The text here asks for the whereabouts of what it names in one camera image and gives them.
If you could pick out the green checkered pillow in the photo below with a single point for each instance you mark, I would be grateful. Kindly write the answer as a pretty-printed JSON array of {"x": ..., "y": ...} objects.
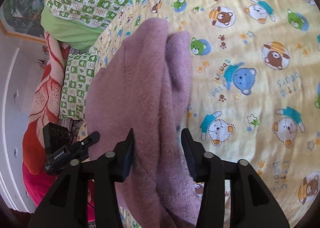
[{"x": 79, "y": 73}]

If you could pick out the red white floral blanket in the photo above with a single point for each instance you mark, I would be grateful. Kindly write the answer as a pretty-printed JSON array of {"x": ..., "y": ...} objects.
[{"x": 45, "y": 107}]

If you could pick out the floral headboard picture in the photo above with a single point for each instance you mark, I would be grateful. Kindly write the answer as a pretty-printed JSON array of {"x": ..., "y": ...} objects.
[{"x": 22, "y": 19}]

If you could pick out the yellow cartoon bear bedsheet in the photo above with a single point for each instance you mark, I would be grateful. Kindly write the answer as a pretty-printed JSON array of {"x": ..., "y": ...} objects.
[{"x": 254, "y": 84}]

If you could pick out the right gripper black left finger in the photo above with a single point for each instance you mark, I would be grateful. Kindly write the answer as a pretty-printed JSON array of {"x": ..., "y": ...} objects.
[{"x": 65, "y": 204}]

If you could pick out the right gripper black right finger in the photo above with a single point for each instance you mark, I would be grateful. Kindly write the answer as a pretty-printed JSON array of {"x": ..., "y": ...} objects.
[{"x": 252, "y": 203}]

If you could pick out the purple knit sweater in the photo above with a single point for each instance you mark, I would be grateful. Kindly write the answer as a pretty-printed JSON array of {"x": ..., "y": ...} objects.
[{"x": 145, "y": 88}]

